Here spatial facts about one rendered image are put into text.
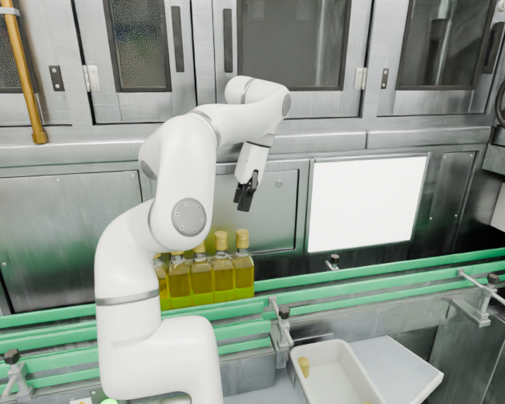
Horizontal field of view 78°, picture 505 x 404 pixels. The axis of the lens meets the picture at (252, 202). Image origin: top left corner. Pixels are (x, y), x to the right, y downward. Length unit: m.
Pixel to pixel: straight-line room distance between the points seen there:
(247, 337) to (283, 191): 0.43
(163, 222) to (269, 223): 0.63
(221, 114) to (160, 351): 0.38
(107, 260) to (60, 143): 0.51
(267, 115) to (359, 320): 0.73
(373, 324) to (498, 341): 0.53
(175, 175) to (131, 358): 0.24
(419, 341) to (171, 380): 1.39
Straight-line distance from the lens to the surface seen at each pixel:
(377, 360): 1.13
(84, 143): 0.92
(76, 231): 1.04
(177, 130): 0.45
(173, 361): 0.46
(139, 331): 0.47
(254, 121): 0.59
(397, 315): 1.17
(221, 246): 0.84
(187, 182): 0.43
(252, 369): 0.93
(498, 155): 1.37
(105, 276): 0.47
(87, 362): 0.89
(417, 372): 1.14
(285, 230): 1.03
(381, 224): 1.19
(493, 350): 1.55
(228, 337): 0.86
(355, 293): 1.06
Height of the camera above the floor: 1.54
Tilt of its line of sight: 21 degrees down
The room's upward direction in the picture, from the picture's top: straight up
